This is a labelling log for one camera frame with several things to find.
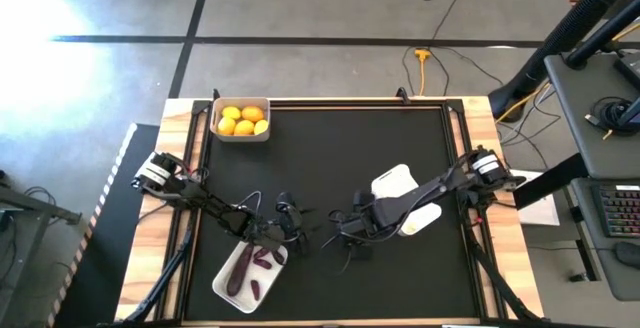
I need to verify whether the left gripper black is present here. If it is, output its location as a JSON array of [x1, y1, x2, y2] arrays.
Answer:
[[277, 191, 322, 258]]

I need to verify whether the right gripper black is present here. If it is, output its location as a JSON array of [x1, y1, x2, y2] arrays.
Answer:
[[322, 190, 377, 262]]

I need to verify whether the white plastic basket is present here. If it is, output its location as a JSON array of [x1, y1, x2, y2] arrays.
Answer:
[[211, 240, 290, 315], [370, 163, 444, 237]]

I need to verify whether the large purple eggplant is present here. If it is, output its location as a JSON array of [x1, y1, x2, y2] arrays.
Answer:
[[226, 243, 255, 298]]

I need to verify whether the black table mat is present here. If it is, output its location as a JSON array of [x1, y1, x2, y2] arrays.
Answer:
[[199, 110, 454, 322]]

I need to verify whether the beige plastic basket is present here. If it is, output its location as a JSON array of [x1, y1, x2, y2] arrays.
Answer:
[[208, 96, 272, 143]]

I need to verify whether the white paper sheet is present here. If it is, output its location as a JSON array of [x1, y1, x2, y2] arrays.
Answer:
[[509, 169, 561, 227]]

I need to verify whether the black desk foot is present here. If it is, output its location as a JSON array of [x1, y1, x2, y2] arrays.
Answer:
[[512, 152, 590, 211]]

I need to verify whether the black mat with striped edge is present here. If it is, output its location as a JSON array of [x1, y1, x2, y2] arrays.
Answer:
[[47, 122, 161, 328]]

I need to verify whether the grey keyboard tray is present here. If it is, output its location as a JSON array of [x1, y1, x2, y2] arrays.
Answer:
[[569, 176, 640, 303]]

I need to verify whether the grey desk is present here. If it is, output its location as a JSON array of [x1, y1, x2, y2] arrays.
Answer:
[[543, 50, 640, 180]]

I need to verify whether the grey metal stand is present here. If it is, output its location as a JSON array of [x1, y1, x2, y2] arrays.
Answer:
[[0, 167, 84, 328]]

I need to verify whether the backlit black keyboard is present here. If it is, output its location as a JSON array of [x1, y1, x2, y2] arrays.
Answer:
[[597, 184, 640, 239]]

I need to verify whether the black computer mouse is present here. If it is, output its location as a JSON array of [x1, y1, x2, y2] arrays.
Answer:
[[613, 241, 640, 270]]

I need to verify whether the black tower fan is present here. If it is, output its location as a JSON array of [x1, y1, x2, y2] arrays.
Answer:
[[488, 0, 640, 122]]

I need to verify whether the black pole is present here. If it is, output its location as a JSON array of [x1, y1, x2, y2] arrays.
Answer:
[[564, 0, 640, 69]]

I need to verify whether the black desktop device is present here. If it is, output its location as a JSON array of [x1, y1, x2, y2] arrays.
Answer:
[[613, 50, 640, 94]]

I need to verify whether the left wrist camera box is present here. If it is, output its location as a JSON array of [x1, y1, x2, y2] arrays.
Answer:
[[257, 221, 287, 249]]

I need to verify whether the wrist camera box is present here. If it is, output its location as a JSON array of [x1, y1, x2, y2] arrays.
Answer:
[[372, 198, 401, 229], [257, 221, 287, 249]]

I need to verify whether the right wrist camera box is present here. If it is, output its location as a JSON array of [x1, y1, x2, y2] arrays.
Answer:
[[372, 198, 401, 229]]

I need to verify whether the black aluminium table frame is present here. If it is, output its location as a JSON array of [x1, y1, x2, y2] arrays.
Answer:
[[97, 86, 551, 328]]

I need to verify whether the yellow power plug cord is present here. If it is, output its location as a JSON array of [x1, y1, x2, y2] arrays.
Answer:
[[413, 48, 431, 97]]

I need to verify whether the long yellow cable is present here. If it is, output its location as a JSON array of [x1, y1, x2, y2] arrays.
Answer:
[[504, 80, 554, 119]]

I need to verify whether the coiled black cable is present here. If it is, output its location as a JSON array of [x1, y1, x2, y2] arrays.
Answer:
[[592, 96, 639, 137]]

